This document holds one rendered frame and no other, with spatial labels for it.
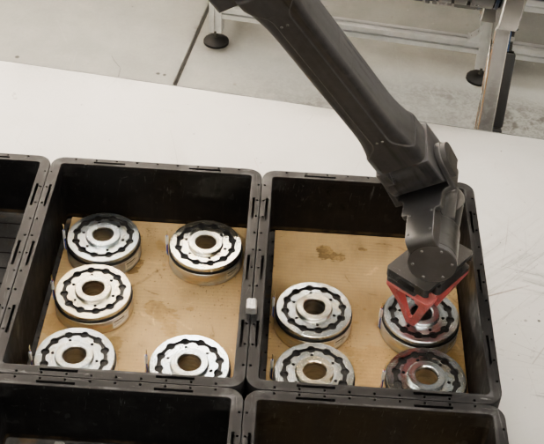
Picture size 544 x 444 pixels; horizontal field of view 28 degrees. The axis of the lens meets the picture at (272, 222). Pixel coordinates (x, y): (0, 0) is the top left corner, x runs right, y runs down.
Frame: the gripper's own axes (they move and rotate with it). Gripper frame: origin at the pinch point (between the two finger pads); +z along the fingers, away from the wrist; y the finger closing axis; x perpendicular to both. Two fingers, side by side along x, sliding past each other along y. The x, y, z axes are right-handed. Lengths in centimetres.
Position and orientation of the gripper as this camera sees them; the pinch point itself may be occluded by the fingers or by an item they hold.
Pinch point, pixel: (422, 309)
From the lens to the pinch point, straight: 148.2
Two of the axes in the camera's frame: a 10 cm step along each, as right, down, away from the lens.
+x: -7.4, -4.6, 4.9
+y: 6.8, -4.7, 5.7
